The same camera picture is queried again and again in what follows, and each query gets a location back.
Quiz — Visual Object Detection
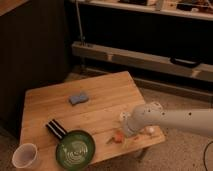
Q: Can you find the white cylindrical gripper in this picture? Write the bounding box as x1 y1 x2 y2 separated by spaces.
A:
120 113 143 144

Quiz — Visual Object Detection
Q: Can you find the orange pepper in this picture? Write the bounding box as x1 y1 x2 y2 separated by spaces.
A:
107 131 124 143

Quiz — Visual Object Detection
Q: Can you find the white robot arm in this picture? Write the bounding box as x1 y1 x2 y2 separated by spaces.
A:
121 102 213 138

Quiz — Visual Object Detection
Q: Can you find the white ceramic cup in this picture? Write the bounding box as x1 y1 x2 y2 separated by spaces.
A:
12 143 40 169

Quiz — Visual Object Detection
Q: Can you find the wooden table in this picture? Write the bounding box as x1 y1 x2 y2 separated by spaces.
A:
20 71 165 171

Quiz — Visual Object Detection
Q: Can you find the green frying pan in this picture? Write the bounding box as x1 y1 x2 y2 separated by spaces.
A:
46 119 96 171

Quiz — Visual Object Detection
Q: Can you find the blue sponge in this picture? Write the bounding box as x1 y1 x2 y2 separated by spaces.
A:
69 92 89 105

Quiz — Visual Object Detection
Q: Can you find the upper shelf with clutter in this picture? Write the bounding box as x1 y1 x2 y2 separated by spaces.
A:
70 0 213 22

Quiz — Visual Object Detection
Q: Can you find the metal vertical pole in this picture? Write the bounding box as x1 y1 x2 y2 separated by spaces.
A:
75 0 85 45

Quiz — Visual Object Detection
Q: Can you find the grey metal shelf rail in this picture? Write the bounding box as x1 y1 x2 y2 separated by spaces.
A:
71 41 213 82

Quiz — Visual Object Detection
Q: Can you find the black handle on rail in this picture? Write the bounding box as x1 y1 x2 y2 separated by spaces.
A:
170 58 202 68

